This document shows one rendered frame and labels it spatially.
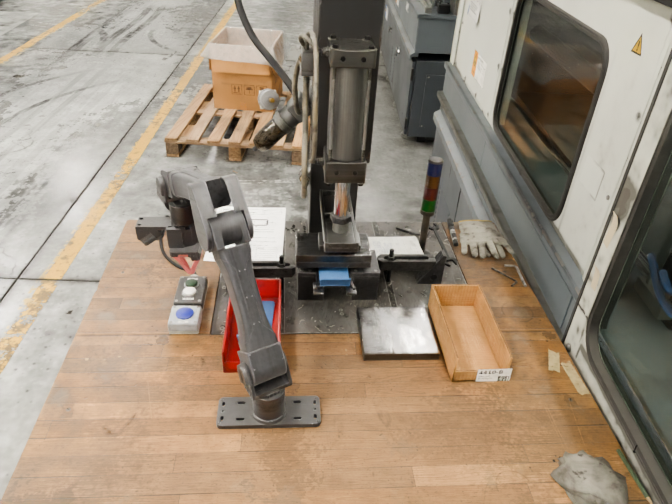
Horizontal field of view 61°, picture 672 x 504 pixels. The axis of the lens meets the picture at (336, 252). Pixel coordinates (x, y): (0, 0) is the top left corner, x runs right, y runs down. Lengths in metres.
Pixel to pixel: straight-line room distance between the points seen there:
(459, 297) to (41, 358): 1.89
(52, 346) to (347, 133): 1.92
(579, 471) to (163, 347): 0.87
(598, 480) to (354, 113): 0.83
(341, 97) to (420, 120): 3.33
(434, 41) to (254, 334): 3.51
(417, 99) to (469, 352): 3.29
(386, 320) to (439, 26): 3.20
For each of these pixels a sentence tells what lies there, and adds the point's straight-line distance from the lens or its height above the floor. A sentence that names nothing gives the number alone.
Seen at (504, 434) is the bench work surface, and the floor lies 0.90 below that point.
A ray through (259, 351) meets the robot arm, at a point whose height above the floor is 1.06.
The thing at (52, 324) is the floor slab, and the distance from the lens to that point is 2.91.
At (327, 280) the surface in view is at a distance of 1.30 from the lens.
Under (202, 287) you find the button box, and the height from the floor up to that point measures 0.93.
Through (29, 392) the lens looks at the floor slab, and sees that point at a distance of 2.63.
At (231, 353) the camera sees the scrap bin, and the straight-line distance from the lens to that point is 1.28.
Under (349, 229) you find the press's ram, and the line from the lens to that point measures 1.36.
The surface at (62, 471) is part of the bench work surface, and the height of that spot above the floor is 0.90.
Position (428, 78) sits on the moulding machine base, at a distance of 4.39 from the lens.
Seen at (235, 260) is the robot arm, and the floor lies 1.20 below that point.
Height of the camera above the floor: 1.80
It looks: 34 degrees down
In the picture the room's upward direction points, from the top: 4 degrees clockwise
